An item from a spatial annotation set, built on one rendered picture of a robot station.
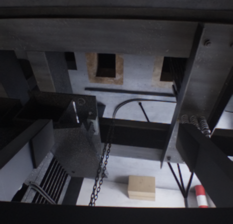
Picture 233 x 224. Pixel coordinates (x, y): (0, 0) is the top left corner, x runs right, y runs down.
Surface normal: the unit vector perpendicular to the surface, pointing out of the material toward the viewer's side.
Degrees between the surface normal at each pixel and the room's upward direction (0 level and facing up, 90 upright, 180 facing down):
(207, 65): 0
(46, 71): 0
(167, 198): 90
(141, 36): 0
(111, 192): 90
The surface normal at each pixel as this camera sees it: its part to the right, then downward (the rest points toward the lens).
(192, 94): -0.15, 0.65
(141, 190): -0.14, -0.76
